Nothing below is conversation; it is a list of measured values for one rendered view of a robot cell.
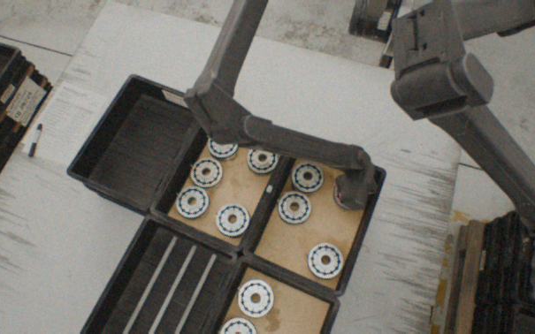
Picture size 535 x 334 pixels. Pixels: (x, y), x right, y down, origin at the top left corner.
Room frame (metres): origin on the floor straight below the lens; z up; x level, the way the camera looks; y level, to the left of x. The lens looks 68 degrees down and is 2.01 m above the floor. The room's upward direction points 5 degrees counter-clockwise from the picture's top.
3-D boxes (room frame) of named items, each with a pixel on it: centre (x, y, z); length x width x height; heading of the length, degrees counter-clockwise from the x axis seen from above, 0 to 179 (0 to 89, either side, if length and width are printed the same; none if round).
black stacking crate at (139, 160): (0.57, 0.39, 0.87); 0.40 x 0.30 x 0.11; 151
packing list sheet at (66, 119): (0.79, 0.76, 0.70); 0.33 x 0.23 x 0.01; 156
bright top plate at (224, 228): (0.29, 0.11, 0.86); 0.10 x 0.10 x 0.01
